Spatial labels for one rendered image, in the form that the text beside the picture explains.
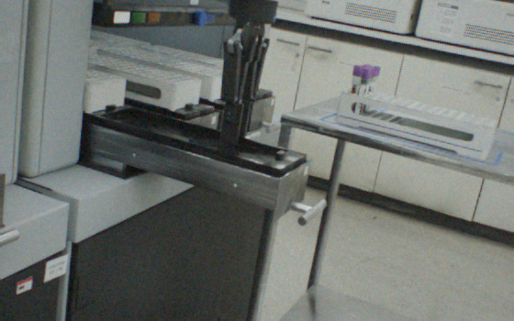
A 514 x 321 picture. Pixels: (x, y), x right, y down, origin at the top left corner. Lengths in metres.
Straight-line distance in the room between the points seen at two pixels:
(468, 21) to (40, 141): 2.50
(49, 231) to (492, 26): 2.59
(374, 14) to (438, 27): 0.32
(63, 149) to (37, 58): 0.16
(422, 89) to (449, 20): 0.35
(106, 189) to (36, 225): 0.15
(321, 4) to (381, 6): 0.31
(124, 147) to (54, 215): 0.19
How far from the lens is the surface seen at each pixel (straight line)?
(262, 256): 1.34
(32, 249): 0.88
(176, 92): 1.15
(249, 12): 0.97
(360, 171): 3.35
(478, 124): 1.22
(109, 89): 1.09
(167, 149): 0.97
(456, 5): 3.19
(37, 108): 0.95
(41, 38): 0.93
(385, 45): 3.28
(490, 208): 3.29
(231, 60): 0.96
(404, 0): 3.22
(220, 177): 0.93
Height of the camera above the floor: 1.08
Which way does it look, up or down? 15 degrees down
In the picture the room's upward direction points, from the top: 10 degrees clockwise
